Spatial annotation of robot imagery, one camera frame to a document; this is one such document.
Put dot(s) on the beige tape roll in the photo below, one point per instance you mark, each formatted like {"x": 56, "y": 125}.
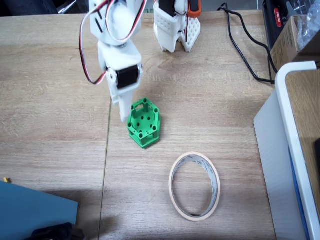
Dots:
{"x": 171, "y": 192}

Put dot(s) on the orange clamp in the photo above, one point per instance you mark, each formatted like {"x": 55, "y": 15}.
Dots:
{"x": 194, "y": 11}

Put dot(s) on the white shelf riser wooden top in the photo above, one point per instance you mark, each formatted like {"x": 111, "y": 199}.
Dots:
{"x": 287, "y": 105}

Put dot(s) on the green terminal block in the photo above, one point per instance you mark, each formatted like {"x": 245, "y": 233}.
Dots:
{"x": 150, "y": 10}

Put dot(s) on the blue-grey box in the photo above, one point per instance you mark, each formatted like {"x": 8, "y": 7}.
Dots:
{"x": 30, "y": 212}

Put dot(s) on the brown cardboard box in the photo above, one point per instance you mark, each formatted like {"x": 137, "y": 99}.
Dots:
{"x": 283, "y": 47}

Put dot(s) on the clear plastic bag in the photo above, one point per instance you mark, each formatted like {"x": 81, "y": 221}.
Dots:
{"x": 308, "y": 27}

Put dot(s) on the small yellow piece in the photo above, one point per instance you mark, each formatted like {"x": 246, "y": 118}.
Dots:
{"x": 6, "y": 179}

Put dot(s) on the dark blue fabric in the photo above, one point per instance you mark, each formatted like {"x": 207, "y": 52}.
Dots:
{"x": 27, "y": 6}

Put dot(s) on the white corrugated panel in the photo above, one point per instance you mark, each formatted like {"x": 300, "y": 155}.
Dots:
{"x": 272, "y": 162}

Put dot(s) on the green hexagonal printed component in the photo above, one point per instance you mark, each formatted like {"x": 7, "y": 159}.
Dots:
{"x": 145, "y": 122}

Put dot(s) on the black device red label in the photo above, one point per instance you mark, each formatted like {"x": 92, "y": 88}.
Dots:
{"x": 271, "y": 27}

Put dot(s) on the shiny metal bar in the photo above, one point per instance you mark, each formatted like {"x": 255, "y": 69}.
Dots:
{"x": 66, "y": 7}

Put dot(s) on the black object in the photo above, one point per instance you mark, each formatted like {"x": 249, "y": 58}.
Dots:
{"x": 57, "y": 232}

